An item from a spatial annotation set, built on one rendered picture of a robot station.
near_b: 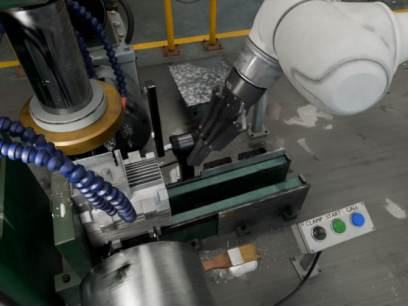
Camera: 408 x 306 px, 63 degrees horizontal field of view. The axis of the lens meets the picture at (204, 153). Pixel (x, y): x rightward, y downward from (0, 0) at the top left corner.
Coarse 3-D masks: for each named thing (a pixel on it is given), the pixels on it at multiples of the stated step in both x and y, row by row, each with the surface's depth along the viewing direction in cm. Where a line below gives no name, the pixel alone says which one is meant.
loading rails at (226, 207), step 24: (216, 168) 101; (240, 168) 104; (264, 168) 103; (288, 168) 108; (168, 192) 97; (192, 192) 99; (216, 192) 103; (240, 192) 108; (264, 192) 97; (288, 192) 96; (192, 216) 92; (216, 216) 93; (240, 216) 96; (264, 216) 102; (288, 216) 103; (144, 240) 89; (168, 240) 94; (192, 240) 98
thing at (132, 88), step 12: (96, 72) 95; (108, 72) 96; (132, 84) 100; (132, 96) 94; (132, 108) 91; (144, 108) 97; (132, 120) 94; (144, 120) 95; (120, 132) 94; (132, 132) 94; (144, 132) 100; (120, 144) 99; (132, 144) 100; (144, 144) 103; (84, 156) 98
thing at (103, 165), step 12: (96, 156) 77; (108, 156) 78; (120, 156) 77; (84, 168) 78; (96, 168) 78; (108, 168) 77; (120, 168) 78; (108, 180) 75; (120, 180) 72; (72, 192) 70; (84, 204) 73
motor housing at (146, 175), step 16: (128, 160) 87; (144, 160) 82; (128, 176) 79; (144, 176) 78; (160, 176) 78; (144, 192) 78; (160, 208) 78; (96, 224) 76; (128, 224) 78; (144, 224) 79; (160, 224) 82; (96, 240) 77; (112, 240) 80
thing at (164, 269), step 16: (112, 256) 60; (128, 256) 59; (144, 256) 59; (160, 256) 60; (176, 256) 61; (192, 256) 65; (96, 272) 59; (112, 272) 58; (128, 272) 57; (144, 272) 57; (160, 272) 58; (176, 272) 59; (192, 272) 61; (80, 288) 62; (96, 288) 58; (112, 288) 56; (128, 288) 55; (144, 288) 55; (160, 288) 56; (176, 288) 56; (192, 288) 58; (208, 288) 62; (96, 304) 56; (112, 304) 55; (128, 304) 54; (144, 304) 54; (160, 304) 54; (176, 304) 54; (192, 304) 56; (208, 304) 59
